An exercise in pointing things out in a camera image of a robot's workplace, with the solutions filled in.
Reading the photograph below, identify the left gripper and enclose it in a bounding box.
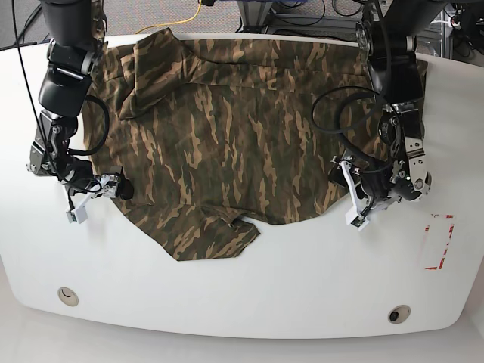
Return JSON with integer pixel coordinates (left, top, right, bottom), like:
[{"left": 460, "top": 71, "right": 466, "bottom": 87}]
[{"left": 328, "top": 156, "right": 401, "bottom": 221}]

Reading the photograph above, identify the camouflage t-shirt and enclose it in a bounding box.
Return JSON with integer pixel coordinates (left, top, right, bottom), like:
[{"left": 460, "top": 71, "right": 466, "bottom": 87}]
[{"left": 82, "top": 29, "right": 388, "bottom": 261}]

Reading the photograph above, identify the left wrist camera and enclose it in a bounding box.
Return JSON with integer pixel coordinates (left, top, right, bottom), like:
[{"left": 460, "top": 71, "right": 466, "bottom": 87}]
[{"left": 345, "top": 209, "right": 369, "bottom": 231}]

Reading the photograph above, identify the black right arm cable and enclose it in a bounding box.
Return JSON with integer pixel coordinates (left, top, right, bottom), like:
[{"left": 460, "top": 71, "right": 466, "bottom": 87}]
[{"left": 67, "top": 95, "right": 111, "bottom": 156}]

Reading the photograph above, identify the black looped cable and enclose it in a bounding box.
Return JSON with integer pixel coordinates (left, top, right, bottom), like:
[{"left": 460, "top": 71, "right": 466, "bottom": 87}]
[{"left": 311, "top": 87, "right": 386, "bottom": 133}]

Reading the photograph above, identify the table cable grommet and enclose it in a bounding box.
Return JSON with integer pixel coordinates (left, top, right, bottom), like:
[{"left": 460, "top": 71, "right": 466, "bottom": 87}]
[
  {"left": 57, "top": 287, "right": 79, "bottom": 307},
  {"left": 388, "top": 305, "right": 411, "bottom": 324}
]

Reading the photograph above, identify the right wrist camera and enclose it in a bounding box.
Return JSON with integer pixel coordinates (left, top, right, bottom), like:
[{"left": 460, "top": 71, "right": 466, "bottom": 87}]
[{"left": 66, "top": 206, "right": 88, "bottom": 224}]

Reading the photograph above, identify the yellow cable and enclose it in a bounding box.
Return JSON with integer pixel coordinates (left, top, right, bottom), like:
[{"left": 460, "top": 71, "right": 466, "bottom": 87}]
[{"left": 135, "top": 0, "right": 200, "bottom": 35}]

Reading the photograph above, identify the red tape rectangle marking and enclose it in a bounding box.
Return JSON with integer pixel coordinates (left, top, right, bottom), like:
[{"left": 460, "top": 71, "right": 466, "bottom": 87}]
[{"left": 420, "top": 214, "right": 455, "bottom": 271}]

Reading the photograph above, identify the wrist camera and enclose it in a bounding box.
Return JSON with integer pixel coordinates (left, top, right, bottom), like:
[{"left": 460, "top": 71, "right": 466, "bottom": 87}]
[
  {"left": 66, "top": 206, "right": 88, "bottom": 224},
  {"left": 345, "top": 209, "right": 369, "bottom": 231}
]

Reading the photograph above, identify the right table cable grommet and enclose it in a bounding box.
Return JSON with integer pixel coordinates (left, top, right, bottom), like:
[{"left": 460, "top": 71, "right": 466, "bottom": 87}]
[{"left": 388, "top": 305, "right": 411, "bottom": 324}]

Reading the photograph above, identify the left table cable grommet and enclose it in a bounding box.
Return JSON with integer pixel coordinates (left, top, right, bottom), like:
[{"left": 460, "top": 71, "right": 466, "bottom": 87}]
[{"left": 57, "top": 287, "right": 79, "bottom": 307}]

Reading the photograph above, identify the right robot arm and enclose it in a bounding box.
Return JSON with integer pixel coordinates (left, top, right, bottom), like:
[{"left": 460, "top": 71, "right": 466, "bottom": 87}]
[{"left": 27, "top": 1, "right": 134, "bottom": 200}]

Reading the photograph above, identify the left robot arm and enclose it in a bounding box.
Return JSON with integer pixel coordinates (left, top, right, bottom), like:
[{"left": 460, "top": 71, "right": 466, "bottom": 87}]
[{"left": 334, "top": 1, "right": 446, "bottom": 229}]

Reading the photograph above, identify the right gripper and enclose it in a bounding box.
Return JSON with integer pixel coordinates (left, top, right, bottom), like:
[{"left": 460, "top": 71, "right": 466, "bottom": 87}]
[{"left": 67, "top": 166, "right": 134, "bottom": 212}]

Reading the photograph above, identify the aluminium frame stand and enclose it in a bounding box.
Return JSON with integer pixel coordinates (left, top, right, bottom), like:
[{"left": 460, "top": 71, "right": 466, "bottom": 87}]
[{"left": 235, "top": 1, "right": 293, "bottom": 33}]

